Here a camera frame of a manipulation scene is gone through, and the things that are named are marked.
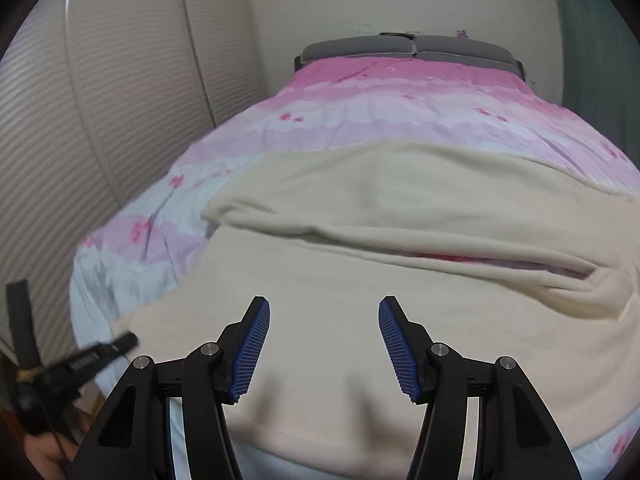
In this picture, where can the green curtain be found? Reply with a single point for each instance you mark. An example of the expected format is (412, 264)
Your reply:
(595, 50)

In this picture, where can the cream pants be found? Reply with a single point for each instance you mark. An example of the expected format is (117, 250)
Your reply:
(350, 260)

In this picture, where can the person's left hand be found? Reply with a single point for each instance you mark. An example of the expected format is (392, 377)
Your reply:
(47, 452)

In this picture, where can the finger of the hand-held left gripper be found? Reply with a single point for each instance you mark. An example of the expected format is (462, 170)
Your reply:
(112, 347)

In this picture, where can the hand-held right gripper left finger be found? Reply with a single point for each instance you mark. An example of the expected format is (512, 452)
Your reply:
(249, 350)

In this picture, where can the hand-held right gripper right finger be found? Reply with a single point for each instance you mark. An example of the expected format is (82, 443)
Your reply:
(396, 347)

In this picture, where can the pink floral bedsheet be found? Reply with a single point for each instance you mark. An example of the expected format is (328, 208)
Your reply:
(375, 105)

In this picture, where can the white ribbed wardrobe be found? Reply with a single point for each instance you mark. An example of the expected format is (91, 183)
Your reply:
(100, 110)

